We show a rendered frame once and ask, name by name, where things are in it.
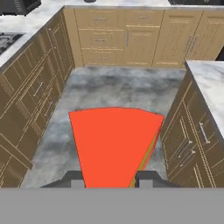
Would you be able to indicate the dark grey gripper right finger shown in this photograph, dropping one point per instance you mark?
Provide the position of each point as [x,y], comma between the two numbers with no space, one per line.
[150,177]

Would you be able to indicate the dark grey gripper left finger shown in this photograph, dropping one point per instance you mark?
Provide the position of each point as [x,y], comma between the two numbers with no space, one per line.
[74,177]

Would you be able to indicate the orange cheese wedge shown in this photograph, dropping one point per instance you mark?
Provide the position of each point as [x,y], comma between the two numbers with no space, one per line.
[115,145]

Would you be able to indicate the tan island cupboard run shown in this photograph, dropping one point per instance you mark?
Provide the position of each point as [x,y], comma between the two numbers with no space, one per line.
[198,151]

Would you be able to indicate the tan cupboard run with hob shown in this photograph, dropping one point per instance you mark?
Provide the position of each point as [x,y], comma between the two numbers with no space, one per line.
[35,96]

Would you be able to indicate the tan cupboard run with drawers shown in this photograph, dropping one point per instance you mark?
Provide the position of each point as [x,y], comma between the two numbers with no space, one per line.
[140,38]

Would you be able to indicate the black hob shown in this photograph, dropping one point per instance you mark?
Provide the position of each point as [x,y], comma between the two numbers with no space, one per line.
[7,40]

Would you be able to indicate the black countertop appliance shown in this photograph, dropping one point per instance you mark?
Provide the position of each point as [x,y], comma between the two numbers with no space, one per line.
[16,6]

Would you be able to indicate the dark countertop object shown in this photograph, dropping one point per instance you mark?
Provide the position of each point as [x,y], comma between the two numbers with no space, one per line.
[198,1]

